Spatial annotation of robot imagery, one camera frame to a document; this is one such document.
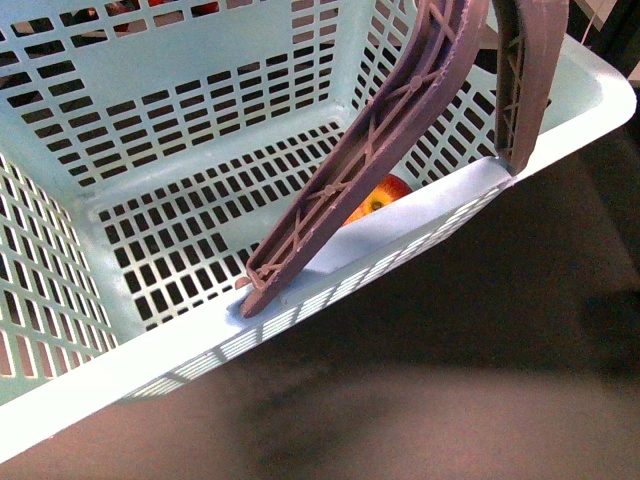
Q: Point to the light blue plastic basket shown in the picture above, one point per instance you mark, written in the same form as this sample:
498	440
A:
144	156

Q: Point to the brown basket handle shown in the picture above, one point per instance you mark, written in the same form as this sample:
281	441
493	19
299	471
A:
436	60
530	39

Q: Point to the red yellow apple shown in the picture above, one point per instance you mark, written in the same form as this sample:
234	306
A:
389	190

